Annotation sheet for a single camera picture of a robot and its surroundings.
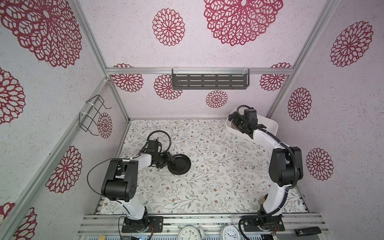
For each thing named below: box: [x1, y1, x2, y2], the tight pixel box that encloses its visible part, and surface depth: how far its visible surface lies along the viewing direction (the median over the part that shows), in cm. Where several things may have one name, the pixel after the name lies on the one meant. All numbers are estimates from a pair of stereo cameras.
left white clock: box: [178, 225, 201, 240], surface depth 69 cm
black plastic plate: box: [167, 154, 192, 175], surface depth 97 cm
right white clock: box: [220, 225, 241, 240], surface depth 70 cm
